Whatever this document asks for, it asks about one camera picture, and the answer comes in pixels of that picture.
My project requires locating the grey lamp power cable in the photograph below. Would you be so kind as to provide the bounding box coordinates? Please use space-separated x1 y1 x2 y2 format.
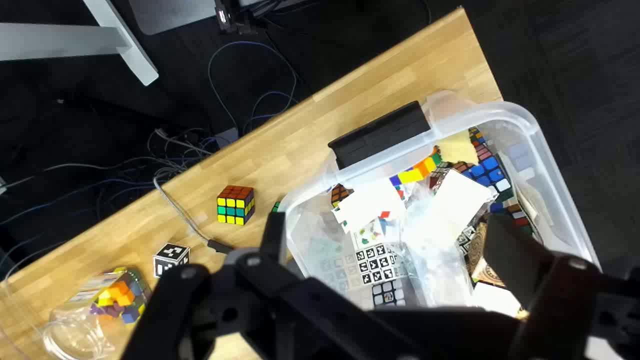
151 175 235 256

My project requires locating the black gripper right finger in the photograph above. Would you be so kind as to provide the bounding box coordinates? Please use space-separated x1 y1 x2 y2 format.
509 256 599 360

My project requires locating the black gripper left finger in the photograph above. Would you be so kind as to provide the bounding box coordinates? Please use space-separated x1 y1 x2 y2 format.
121 264 211 360

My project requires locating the black bin latch handle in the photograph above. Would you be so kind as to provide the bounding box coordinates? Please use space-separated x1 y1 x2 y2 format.
327 102 429 168

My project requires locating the multicolour Rubik's cube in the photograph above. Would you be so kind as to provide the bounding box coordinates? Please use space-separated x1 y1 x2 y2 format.
216 186 255 226

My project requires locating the clear plastic storage bin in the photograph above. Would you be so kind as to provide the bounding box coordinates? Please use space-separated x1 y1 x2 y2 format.
279 92 596 312

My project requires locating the clear jar with blocks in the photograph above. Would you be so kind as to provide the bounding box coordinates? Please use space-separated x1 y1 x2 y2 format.
39 267 150 360

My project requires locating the black white marker cube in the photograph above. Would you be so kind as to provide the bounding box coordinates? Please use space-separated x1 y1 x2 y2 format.
153 244 190 277

